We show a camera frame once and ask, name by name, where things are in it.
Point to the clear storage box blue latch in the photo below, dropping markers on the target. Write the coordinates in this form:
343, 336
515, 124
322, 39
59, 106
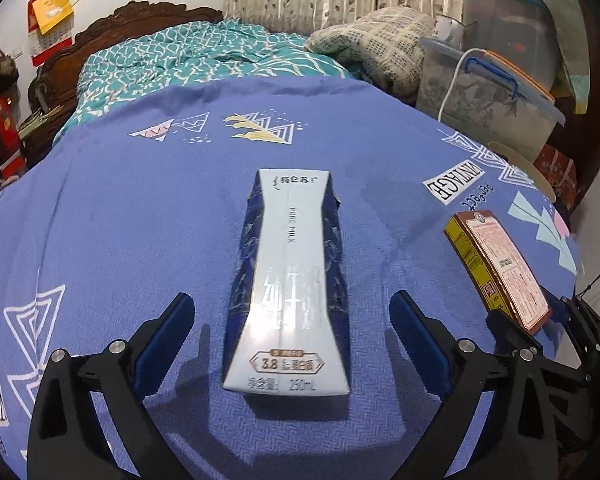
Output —
485, 100

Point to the red cardboard box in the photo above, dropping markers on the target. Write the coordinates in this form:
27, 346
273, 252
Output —
560, 172

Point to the teal patterned quilt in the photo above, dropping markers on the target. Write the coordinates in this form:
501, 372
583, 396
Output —
180, 55

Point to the brown yellow medicine box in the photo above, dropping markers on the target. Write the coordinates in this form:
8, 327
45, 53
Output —
505, 265

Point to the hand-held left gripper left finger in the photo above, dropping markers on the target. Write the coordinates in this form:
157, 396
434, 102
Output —
165, 340

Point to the grey checked blanket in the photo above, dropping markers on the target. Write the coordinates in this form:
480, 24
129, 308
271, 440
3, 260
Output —
380, 45

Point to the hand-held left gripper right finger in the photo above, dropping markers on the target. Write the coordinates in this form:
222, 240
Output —
420, 345

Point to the carved wooden headboard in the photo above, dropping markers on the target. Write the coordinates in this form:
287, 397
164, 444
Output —
130, 22

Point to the blue printed bed sheet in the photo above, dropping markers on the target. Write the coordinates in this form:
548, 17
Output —
130, 220

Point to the blue white milk carton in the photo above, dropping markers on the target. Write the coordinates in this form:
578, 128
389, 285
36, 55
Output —
287, 285

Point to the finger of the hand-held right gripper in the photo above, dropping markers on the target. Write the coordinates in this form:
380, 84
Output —
592, 345
505, 332

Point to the storage box teal lid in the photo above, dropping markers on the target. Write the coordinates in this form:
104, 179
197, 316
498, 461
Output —
510, 15

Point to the red yellow wall calendar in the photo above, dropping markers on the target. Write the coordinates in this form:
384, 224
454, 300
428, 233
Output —
50, 15

